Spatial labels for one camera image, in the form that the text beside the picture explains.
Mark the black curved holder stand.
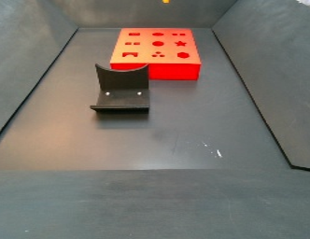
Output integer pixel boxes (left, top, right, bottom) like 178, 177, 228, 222
90, 64, 150, 112

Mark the red shape-sorter block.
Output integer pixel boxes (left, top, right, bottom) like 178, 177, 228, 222
110, 28, 202, 80

